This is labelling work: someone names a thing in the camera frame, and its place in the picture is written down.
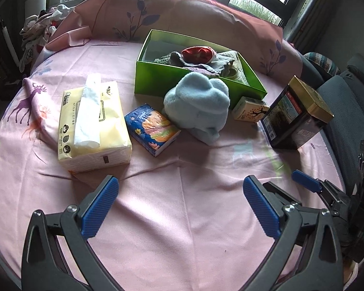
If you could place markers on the pink printed bedsheet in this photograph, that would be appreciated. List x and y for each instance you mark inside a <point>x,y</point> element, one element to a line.
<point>181,221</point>

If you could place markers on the pink floral pillow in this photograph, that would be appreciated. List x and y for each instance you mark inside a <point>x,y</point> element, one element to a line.
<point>260,43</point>

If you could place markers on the red white knitted sock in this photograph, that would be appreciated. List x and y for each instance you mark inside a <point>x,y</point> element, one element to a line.
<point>198,54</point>

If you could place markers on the grey green fluffy cloth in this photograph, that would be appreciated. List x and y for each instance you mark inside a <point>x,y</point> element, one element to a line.
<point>221,65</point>

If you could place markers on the pile of white clothes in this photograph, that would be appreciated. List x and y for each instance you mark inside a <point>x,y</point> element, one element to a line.
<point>37,30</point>

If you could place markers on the blue Tempo tissue pack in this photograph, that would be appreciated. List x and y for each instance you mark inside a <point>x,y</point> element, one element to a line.
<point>151,129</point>

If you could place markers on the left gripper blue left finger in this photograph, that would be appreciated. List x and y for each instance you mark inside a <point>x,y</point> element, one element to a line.
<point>43,265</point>

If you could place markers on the grey sofa cushion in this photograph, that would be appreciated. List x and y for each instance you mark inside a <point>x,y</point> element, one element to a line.
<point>344,95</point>

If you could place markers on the black gold tea tin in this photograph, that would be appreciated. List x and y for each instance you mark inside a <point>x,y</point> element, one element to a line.
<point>296,116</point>

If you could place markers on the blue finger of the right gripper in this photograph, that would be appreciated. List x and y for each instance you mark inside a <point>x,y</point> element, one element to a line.
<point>278,197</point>
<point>335,200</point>

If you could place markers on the light blue plush toy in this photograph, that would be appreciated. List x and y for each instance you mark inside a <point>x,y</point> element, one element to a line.
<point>199,105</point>

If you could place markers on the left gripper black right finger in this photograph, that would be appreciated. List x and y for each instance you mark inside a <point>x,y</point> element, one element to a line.
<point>305,254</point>

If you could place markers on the green cardboard box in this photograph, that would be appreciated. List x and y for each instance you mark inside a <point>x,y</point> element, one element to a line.
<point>161,65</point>

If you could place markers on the small tree print tissue pack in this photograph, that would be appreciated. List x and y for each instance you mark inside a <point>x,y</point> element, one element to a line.
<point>249,109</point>

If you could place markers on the dark green knitted cloth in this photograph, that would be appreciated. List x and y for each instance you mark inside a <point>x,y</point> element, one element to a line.
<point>164,60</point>

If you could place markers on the striped cushion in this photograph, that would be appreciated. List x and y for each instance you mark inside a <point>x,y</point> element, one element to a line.
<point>323,62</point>

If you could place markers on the yellow soft tissue pack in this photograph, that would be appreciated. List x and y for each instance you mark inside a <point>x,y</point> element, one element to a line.
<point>92,133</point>

